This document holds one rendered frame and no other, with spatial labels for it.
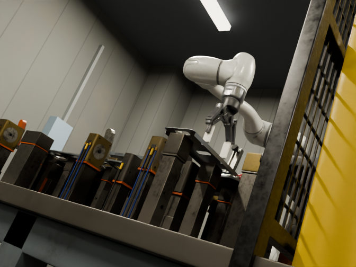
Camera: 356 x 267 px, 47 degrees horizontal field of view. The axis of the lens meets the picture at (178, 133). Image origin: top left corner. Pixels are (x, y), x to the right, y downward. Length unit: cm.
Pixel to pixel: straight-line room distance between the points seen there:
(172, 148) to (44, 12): 354
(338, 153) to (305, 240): 16
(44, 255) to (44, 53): 366
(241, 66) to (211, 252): 109
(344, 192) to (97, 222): 41
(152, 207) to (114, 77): 411
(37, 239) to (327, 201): 56
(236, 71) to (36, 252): 103
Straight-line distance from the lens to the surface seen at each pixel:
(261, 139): 207
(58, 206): 82
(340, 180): 71
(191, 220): 116
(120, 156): 218
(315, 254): 68
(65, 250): 83
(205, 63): 164
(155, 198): 102
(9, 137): 211
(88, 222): 76
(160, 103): 503
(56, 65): 450
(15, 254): 93
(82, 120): 474
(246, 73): 160
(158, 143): 131
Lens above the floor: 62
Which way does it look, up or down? 20 degrees up
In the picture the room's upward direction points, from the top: 22 degrees clockwise
